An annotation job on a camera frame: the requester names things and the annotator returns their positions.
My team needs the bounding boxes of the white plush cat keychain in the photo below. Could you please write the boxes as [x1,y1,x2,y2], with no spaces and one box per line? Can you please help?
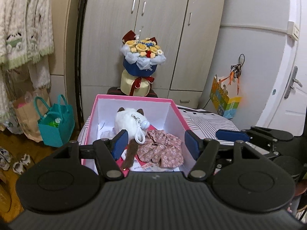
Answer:
[115,107,150,169]

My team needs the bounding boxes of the colourful paper gift bag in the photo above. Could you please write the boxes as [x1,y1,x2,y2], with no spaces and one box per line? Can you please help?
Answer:
[210,72,242,119]

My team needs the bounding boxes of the black cables on hook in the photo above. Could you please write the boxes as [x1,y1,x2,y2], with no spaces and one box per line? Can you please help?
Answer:
[230,53,246,80]

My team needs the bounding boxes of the teal woven bag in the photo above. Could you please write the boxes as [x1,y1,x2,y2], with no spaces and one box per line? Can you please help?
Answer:
[34,94,75,147]

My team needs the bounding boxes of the brown paper bag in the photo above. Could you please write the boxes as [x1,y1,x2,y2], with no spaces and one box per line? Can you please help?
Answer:
[13,88,50,142]

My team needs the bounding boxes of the pink floral scrunchie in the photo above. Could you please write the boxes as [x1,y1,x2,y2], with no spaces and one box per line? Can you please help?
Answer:
[137,129,184,169]

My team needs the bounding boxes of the pink cardboard box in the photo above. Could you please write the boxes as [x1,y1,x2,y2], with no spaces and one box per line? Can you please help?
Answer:
[84,94,196,174]

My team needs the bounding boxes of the metal door handle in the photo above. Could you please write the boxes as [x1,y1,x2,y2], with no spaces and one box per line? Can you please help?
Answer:
[284,65,303,99]

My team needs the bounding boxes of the striped tablecloth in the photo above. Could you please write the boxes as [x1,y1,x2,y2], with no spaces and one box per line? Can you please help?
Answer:
[78,106,238,172]

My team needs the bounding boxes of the cream knitted cardigan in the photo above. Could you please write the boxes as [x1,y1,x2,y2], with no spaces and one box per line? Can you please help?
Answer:
[1,0,54,124]

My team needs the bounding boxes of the white door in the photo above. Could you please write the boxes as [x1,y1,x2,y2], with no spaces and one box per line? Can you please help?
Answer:
[257,0,306,136]

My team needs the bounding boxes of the yellow flower bouquet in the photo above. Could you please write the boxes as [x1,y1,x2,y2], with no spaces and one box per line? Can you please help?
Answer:
[120,30,166,97]

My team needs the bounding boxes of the beige wardrobe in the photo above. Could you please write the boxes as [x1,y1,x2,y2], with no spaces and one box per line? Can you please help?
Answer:
[76,0,224,119]

